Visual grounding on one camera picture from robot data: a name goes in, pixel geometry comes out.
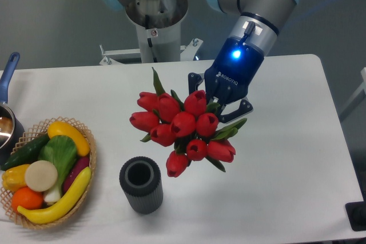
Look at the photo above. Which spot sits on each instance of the woven wicker basket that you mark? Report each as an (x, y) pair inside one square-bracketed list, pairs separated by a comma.
[(36, 131)]

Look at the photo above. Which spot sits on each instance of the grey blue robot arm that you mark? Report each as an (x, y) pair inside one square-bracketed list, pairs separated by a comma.
[(258, 25)]

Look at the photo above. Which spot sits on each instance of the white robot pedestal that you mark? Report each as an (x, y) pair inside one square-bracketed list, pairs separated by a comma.
[(158, 28)]

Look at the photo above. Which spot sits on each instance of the black device at table edge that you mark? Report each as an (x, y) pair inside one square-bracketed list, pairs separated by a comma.
[(356, 215)]

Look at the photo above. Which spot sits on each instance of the dark grey ribbed vase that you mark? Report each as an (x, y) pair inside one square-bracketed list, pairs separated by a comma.
[(140, 179)]

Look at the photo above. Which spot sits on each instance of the purple sweet potato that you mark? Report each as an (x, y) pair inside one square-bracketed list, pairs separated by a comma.
[(82, 163)]

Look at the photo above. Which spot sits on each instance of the green bok choy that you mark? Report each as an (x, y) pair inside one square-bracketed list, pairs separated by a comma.
[(61, 151)]

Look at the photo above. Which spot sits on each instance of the yellow squash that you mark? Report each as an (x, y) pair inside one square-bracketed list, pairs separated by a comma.
[(66, 129)]

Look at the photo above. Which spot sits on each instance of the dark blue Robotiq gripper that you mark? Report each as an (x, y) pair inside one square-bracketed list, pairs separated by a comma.
[(229, 77)]

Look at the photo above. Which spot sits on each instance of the beige round radish slice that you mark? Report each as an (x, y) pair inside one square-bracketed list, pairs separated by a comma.
[(41, 176)]

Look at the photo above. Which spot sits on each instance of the red tulip bouquet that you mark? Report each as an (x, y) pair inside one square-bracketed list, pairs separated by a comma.
[(190, 126)]

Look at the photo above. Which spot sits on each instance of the yellow banana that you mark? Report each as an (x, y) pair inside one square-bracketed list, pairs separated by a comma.
[(64, 205)]

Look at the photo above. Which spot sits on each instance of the orange fruit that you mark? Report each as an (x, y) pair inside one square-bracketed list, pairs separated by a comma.
[(27, 198)]

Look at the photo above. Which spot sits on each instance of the white frame at right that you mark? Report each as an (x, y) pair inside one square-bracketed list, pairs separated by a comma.
[(354, 100)]

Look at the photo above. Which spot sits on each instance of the blue handled saucepan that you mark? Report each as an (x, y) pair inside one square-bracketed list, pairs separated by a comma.
[(11, 128)]

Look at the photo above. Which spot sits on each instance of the yellow bell pepper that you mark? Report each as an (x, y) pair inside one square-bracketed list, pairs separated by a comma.
[(13, 179)]

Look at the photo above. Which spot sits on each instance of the green cucumber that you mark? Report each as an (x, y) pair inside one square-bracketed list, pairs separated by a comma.
[(26, 154)]

